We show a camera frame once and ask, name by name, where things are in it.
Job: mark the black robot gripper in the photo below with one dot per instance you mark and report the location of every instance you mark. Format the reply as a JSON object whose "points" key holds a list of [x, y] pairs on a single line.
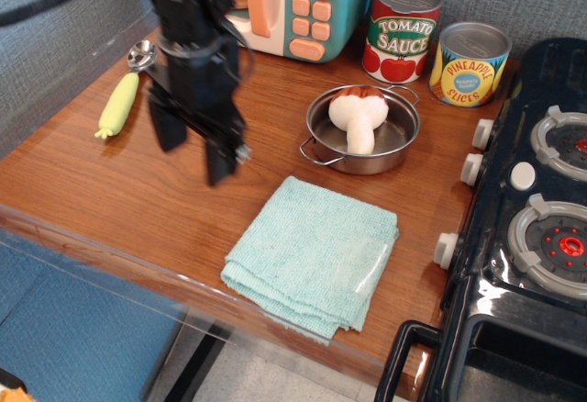
{"points": [[195, 90]]}

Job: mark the light blue cloth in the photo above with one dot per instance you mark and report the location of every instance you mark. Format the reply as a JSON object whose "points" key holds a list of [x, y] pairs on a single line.
{"points": [[312, 258]]}

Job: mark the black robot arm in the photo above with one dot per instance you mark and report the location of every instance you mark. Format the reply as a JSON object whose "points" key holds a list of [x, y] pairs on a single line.
{"points": [[196, 21]]}

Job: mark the plush mushroom toy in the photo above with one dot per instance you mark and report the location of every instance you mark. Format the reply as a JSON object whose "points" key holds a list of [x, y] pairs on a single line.
{"points": [[358, 110]]}

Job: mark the teal toy microwave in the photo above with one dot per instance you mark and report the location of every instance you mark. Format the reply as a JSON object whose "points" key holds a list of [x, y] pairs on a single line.
{"points": [[305, 30]]}

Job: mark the small steel pan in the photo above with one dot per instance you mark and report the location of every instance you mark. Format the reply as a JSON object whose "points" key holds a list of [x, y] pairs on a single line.
{"points": [[327, 145]]}

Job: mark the tomato sauce can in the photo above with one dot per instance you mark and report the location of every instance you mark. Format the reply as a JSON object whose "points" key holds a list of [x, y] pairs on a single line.
{"points": [[398, 39]]}

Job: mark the white stove knob lower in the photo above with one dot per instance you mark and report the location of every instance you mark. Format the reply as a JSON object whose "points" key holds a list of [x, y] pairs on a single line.
{"points": [[444, 251]]}

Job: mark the white stove knob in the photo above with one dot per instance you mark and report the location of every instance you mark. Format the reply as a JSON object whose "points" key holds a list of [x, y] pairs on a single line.
{"points": [[444, 251], [471, 168], [482, 134]]}

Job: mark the white stove knob middle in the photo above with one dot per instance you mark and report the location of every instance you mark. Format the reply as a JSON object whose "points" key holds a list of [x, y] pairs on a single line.
{"points": [[471, 168]]}

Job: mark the pineapple slices can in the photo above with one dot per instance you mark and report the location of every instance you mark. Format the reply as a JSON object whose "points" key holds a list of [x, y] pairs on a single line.
{"points": [[469, 63]]}

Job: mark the white stove knob upper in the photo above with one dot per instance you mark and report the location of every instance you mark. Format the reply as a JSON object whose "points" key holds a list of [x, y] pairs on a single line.
{"points": [[482, 134]]}

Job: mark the orange plush toy corner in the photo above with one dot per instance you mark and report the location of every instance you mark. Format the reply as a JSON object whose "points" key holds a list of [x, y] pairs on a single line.
{"points": [[16, 395]]}

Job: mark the white round stove button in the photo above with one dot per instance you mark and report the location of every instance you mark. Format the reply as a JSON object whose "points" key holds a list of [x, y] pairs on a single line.
{"points": [[522, 176]]}

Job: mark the black toy stove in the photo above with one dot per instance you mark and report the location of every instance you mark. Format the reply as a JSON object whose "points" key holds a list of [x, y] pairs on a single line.
{"points": [[514, 306]]}

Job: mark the spoon with yellow-green handle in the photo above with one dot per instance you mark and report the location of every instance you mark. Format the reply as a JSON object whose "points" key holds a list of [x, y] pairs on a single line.
{"points": [[114, 116]]}

